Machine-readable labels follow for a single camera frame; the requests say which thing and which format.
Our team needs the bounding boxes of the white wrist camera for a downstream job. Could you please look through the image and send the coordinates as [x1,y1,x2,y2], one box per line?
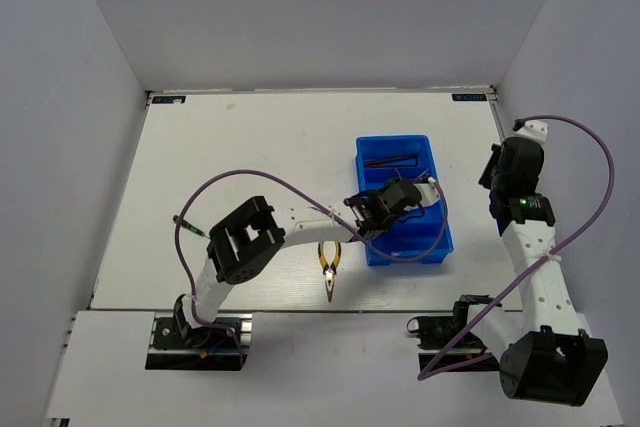
[512,119,548,146]
[414,177,441,208]

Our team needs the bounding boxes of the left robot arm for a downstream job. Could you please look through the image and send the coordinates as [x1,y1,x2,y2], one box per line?
[174,179,440,347]

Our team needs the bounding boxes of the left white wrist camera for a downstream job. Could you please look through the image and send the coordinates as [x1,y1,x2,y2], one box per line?
[414,177,441,208]

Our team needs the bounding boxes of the right blue table label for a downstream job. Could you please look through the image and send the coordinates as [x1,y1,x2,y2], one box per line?
[451,93,487,102]

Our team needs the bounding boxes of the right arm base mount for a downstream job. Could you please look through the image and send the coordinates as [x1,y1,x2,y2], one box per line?
[407,314,501,374]

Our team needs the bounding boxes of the yellow black pliers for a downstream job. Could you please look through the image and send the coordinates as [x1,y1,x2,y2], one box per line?
[396,204,425,224]
[317,242,342,303]

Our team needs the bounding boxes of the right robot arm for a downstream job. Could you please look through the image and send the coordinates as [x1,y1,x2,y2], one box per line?
[451,136,608,407]

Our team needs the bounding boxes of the blue table label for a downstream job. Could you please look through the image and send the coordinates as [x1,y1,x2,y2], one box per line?
[451,93,487,102]
[151,95,186,105]

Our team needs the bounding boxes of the left blue table label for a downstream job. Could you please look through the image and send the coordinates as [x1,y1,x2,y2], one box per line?
[151,95,186,105]

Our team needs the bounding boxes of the blue divided plastic bin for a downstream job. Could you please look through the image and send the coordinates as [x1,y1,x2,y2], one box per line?
[355,135,453,266]

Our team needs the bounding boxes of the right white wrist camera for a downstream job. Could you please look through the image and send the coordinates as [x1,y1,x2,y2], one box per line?
[512,119,548,146]

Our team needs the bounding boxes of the thin green precision screwdriver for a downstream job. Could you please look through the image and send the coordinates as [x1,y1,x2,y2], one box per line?
[172,215,208,238]

